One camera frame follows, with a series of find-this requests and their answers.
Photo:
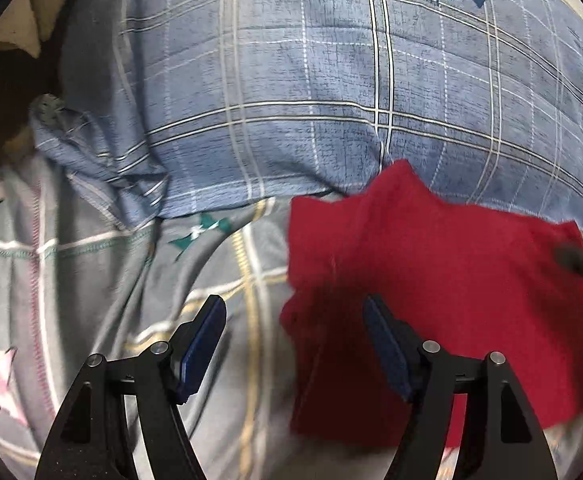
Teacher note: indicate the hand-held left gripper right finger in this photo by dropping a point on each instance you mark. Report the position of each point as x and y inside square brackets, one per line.
[386, 345]

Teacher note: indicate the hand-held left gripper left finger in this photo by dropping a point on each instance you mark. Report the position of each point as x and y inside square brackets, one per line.
[204, 345]

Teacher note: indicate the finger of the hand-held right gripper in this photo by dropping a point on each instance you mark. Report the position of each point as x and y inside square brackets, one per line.
[574, 258]

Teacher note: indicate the dark red garment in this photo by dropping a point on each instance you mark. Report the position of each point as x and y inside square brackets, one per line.
[446, 260]

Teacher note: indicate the grey star print bedsheet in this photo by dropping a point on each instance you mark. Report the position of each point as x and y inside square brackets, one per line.
[96, 285]

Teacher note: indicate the blue plaid pillow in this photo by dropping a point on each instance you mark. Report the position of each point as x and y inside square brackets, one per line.
[296, 110]

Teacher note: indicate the cream cloth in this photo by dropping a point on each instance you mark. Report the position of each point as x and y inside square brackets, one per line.
[16, 25]

